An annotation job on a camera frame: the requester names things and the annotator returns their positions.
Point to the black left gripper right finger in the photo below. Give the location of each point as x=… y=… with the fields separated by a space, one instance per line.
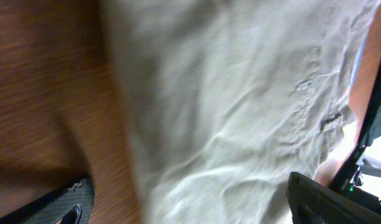
x=312 y=203

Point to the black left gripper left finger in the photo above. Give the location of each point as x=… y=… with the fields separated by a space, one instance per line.
x=72 y=204

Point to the khaki green shorts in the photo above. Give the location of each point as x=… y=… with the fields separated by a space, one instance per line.
x=225 y=98

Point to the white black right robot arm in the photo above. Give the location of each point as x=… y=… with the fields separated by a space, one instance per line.
x=359 y=179

